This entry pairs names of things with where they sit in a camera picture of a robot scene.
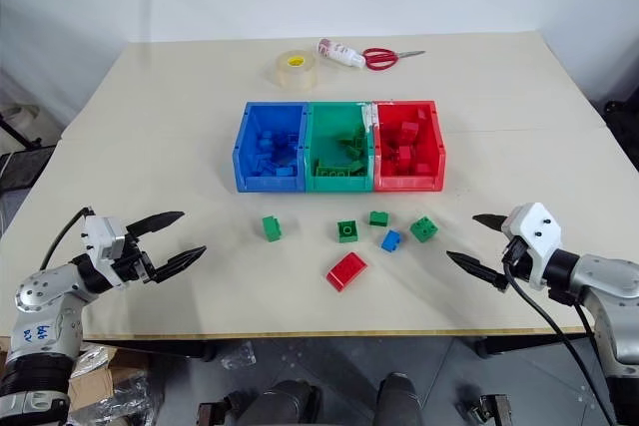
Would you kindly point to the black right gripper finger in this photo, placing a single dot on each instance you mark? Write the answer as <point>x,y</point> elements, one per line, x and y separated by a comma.
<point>491,221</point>
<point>476,269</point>

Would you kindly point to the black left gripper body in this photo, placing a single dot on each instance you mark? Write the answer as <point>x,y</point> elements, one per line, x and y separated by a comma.
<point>134,266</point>

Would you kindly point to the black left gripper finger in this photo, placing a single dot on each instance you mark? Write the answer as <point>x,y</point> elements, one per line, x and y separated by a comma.
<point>180,262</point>
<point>160,220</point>

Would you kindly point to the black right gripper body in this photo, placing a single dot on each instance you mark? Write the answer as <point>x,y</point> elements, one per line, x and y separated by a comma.
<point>516,259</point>

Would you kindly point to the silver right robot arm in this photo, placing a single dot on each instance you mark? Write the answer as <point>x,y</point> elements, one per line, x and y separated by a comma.
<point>606,286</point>

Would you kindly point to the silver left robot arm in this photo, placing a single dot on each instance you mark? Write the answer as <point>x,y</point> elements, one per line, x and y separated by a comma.
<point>47,296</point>

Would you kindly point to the green four stud brick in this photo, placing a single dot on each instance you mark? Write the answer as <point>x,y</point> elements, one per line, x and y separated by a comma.
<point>424,229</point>

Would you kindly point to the black table leg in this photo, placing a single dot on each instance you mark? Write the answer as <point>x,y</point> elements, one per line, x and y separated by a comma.
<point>486,346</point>
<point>207,350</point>

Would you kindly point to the small blue toy brick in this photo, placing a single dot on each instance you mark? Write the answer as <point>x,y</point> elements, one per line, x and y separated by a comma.
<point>391,241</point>

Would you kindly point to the red plastic bin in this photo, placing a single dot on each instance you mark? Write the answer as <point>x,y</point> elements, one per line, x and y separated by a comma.
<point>435,146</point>

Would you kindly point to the small green toy brick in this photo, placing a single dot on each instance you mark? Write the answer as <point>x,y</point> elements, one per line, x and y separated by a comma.
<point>272,229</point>
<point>378,218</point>

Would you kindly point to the blue plastic bin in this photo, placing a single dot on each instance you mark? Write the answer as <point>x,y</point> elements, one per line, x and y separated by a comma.
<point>244,156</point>

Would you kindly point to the crumpled clear plastic wrap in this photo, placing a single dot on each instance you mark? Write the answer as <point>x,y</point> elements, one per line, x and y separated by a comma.
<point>238,355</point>

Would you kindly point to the brown cardboard box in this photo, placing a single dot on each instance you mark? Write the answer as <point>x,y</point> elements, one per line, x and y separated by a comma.
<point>95,381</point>

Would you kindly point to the large red toy brick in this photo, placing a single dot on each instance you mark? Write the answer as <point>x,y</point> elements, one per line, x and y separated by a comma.
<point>347,272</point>

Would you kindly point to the clear plastic bag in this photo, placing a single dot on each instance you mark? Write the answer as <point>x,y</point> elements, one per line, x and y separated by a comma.
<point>132,398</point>

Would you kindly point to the green brick with round hole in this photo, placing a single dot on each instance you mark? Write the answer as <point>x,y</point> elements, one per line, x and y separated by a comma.
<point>347,232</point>

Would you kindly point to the dark rounded shape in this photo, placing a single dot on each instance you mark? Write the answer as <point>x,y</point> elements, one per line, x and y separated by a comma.
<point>402,398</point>
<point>284,403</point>

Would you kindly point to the black stand equipment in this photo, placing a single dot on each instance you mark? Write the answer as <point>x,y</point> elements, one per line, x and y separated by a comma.
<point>22,131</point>

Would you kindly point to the green plastic bin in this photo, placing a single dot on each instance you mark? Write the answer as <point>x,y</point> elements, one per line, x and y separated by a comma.
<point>313,141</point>

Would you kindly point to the clear packing tape roll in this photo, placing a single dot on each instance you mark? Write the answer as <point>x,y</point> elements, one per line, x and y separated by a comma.
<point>290,70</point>

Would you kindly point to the white bottle with red print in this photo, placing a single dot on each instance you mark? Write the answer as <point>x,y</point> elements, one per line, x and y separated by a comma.
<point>339,53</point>

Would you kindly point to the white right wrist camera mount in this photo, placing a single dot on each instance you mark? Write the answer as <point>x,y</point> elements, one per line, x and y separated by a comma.
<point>536,231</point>

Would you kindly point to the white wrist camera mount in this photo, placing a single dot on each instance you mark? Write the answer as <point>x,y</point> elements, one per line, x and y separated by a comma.
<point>536,231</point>
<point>102,241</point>

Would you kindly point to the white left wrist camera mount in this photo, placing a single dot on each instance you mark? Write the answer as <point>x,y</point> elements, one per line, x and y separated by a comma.
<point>102,241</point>

